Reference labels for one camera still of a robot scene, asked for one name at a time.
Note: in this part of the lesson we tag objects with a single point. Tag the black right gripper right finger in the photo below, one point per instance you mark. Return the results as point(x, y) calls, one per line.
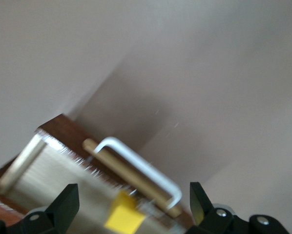
point(202, 212)

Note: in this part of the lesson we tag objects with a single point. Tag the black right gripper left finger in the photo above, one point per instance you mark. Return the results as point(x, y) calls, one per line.
point(60, 212)

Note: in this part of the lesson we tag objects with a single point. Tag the yellow block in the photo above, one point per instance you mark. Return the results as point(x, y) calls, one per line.
point(124, 214)

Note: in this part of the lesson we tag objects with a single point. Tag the brown table cover sheet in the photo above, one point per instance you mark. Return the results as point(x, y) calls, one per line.
point(160, 61)

